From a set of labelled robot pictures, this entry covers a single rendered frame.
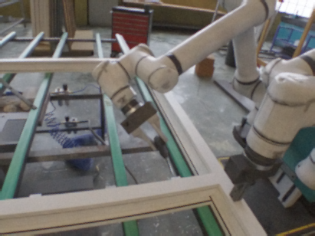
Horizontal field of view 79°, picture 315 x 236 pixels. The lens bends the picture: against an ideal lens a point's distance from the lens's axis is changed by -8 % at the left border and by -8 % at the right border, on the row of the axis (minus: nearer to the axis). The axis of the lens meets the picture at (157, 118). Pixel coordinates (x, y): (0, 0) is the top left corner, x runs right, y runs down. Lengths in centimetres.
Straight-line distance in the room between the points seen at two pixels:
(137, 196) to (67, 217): 18
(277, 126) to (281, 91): 7
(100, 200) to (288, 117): 46
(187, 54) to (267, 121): 35
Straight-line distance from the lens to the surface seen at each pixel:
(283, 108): 42
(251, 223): 61
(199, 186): 62
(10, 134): 124
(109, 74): 72
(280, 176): 165
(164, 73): 61
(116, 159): 74
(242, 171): 49
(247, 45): 117
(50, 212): 58
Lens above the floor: 140
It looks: 34 degrees down
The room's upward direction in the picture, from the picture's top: 9 degrees clockwise
